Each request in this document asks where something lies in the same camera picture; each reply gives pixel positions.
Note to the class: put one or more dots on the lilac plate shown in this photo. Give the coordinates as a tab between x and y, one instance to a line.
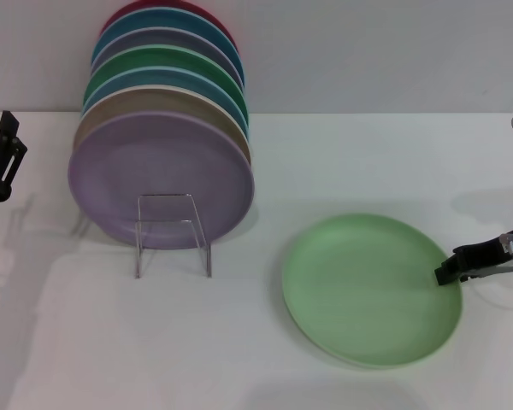
154	158

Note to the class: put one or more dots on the dark green plate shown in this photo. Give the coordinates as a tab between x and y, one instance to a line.
166	57

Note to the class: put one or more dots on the beige plate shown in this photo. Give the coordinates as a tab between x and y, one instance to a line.
154	100

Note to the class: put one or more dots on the teal blue plate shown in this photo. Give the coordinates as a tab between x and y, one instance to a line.
166	19

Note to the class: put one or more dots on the grey purple plate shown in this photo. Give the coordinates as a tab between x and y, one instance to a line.
166	38

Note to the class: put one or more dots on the light blue plate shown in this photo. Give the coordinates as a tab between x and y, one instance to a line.
166	77

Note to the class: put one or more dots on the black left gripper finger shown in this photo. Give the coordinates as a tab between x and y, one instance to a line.
4	166

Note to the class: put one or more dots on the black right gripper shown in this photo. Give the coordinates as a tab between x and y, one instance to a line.
483	256

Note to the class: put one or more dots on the maroon red plate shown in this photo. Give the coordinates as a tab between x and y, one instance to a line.
216	17

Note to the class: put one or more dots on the light green plate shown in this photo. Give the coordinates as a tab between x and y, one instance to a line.
359	294

